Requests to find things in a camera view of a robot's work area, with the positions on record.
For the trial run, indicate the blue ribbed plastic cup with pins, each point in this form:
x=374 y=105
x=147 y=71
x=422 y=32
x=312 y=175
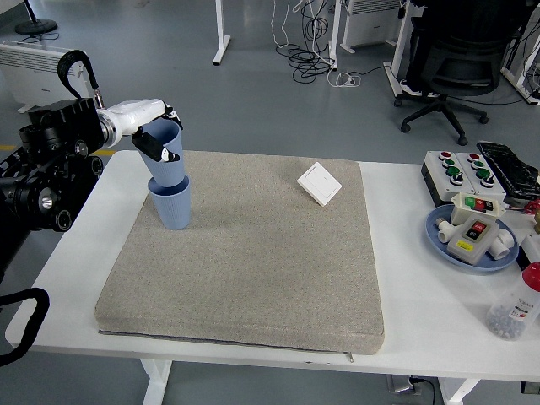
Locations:
x=169 y=175
x=173 y=211

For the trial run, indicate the white desk leg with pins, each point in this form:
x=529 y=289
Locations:
x=221 y=38
x=334 y=34
x=398 y=55

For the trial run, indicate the blue round plate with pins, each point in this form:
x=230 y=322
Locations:
x=439 y=251

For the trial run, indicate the black office chair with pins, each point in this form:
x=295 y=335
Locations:
x=460 y=63

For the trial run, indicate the clear jar red lid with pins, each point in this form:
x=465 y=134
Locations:
x=512 y=308

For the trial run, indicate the grey power strip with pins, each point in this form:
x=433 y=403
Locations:
x=401 y=384

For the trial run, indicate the white push-button control box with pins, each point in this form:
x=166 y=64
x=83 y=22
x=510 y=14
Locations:
x=439 y=177
x=493 y=192

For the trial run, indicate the black fan stand base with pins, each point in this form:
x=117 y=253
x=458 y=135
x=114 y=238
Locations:
x=36 y=26

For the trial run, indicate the white panel heater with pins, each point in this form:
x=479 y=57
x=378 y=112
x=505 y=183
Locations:
x=371 y=25
x=29 y=84

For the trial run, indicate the black plastic-wrapped tray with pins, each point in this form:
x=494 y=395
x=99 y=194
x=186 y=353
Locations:
x=506 y=166

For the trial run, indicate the white small box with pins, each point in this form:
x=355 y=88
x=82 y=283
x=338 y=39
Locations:
x=532 y=249

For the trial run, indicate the brass fitting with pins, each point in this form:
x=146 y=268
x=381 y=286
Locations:
x=537 y=223

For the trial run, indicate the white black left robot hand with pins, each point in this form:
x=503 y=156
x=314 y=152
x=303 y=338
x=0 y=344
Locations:
x=135 y=114

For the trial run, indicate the white pipe fitting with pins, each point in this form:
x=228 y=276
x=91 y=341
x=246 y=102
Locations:
x=504 y=246
x=445 y=232

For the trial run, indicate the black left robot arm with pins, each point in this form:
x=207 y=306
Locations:
x=55 y=126

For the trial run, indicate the white switch box green red buttons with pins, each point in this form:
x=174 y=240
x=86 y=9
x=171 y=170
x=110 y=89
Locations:
x=460 y=215

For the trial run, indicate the white wall switch plate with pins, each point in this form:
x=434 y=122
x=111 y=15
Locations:
x=319 y=183

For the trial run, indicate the grey-brown fabric mat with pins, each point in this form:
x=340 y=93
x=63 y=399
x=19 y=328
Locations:
x=274 y=274

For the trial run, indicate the white table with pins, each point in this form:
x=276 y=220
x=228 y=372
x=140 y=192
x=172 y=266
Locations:
x=405 y=295

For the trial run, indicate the white desk frame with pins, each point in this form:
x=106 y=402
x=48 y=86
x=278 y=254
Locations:
x=516 y=78

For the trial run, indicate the grey switch box red button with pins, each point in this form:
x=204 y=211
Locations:
x=464 y=249

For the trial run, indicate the person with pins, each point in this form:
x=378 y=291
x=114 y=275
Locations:
x=417 y=50

